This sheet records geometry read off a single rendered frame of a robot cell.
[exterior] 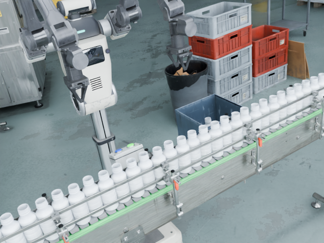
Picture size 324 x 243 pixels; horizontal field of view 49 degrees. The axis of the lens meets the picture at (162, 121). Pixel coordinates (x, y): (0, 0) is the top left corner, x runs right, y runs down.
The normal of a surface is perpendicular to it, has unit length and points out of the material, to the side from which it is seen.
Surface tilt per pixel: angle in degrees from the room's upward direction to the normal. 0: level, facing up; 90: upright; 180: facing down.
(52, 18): 50
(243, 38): 90
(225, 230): 0
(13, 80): 90
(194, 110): 90
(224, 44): 90
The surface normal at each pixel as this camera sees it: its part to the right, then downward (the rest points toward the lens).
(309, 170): -0.13, -0.87
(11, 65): 0.24, 0.44
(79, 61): 0.56, 0.32
